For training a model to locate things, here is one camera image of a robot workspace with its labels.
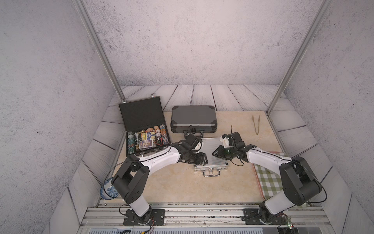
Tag silver trophy cup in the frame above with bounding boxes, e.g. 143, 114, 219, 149
133, 132, 141, 144

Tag Texas Hold'em card box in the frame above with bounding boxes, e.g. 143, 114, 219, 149
141, 131, 156, 141

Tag green checkered cloth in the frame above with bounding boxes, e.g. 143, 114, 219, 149
249, 150, 291, 200

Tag purple playing card box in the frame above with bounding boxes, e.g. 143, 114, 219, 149
139, 139, 153, 150

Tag wooden tongs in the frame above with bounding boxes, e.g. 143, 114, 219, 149
252, 115, 261, 135

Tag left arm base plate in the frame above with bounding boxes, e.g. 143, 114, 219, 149
123, 208, 165, 226

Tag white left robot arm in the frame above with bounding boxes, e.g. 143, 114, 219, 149
112, 134, 208, 217

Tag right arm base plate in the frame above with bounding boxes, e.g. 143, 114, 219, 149
241, 208, 287, 226

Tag small silver poker case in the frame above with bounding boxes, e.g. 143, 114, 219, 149
194, 137, 228, 178

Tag green all-in triangle button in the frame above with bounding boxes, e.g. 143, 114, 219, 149
154, 138, 164, 147

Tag blue patterned bowl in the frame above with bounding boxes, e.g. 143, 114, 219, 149
100, 177, 119, 200

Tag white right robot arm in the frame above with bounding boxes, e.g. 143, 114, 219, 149
212, 132, 323, 219

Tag orange blue chip stack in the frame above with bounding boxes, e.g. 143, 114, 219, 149
159, 124, 169, 145

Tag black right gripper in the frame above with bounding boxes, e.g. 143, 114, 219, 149
211, 145, 237, 161

